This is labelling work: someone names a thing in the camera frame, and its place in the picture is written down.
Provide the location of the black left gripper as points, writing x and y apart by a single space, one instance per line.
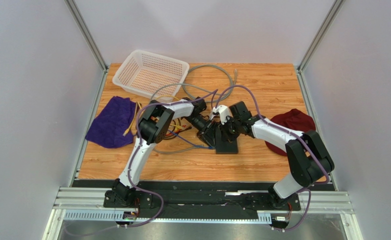
205 133

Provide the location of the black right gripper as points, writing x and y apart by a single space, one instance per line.
227 124

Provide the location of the black network switch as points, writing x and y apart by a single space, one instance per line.
224 147

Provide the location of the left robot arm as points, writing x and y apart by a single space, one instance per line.
152 127

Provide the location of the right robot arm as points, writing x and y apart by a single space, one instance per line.
307 155

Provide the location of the dark red cloth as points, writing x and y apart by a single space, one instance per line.
295 120

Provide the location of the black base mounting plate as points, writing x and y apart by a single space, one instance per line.
138 199

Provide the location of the white perforated plastic basket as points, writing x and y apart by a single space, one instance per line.
149 74

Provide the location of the purple cloth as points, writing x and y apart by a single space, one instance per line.
111 128

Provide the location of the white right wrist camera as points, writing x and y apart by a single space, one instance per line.
223 112

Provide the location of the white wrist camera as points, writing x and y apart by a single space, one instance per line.
223 112
213 113

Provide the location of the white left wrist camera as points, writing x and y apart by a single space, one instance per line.
213 113

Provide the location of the aluminium frame rail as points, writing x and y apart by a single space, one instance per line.
196 206

